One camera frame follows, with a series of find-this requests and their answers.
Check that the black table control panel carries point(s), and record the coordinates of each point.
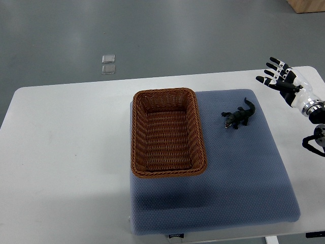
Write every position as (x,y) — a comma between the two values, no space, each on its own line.
(315,234)

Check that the blue foam cushion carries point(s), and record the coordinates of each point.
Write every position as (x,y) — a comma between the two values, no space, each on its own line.
(245,182)

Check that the floor outlet plate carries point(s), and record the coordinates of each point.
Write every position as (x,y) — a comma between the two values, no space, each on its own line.
(108,69)
(108,58)

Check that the wooden box corner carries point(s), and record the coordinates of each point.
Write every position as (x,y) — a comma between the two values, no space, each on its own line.
(307,6)

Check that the white table leg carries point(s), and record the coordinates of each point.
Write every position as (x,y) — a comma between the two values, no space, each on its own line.
(271,240)

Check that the upper floor outlet plate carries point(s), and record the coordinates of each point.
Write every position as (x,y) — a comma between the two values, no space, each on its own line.
(108,58)

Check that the brown wicker basket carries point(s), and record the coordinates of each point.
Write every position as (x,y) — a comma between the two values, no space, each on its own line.
(166,134)

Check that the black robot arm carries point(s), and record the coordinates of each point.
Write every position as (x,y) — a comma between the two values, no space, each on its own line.
(316,116)

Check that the lower floor outlet plate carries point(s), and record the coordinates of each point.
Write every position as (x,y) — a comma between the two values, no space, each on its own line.
(108,69)

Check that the dark toy crocodile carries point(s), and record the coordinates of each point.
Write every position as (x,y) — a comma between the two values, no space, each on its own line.
(241,116)

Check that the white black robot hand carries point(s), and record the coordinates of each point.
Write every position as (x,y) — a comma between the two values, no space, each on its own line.
(292,85)

